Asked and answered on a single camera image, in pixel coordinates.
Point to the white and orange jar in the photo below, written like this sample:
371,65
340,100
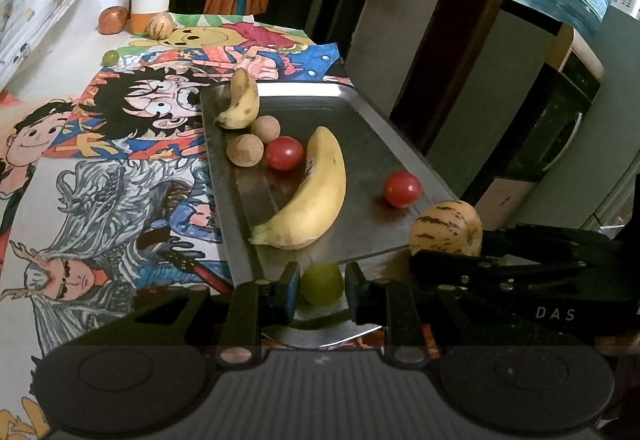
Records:
150,2

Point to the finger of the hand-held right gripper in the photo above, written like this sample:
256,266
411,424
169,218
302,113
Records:
475,270
550,240

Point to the green grape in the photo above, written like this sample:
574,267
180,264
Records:
111,57
321,282

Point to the striped pepino melon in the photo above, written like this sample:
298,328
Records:
160,26
445,232

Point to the yellow bear drawing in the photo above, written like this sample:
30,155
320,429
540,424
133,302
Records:
200,32

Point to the brown cardboard box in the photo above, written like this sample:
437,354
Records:
500,200

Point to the grey water dispenser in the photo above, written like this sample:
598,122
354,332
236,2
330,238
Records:
615,130

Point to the reddish round fruit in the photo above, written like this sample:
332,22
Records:
112,20

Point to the metal tray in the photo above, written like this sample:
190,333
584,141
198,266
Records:
375,140

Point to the colourful cartoon drawing mat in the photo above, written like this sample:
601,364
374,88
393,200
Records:
150,95

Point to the large yellow banana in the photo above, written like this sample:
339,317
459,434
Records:
320,190

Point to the brown longan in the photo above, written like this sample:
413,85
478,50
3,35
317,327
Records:
245,150
265,129

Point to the grey winged figure drawing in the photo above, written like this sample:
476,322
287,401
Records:
100,220

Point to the red cherry tomato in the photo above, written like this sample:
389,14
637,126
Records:
402,190
284,153

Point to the small yellow banana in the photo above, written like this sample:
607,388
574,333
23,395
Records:
242,100

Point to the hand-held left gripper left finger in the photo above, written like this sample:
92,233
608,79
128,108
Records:
289,292

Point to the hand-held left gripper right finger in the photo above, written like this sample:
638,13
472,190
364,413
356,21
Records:
354,295

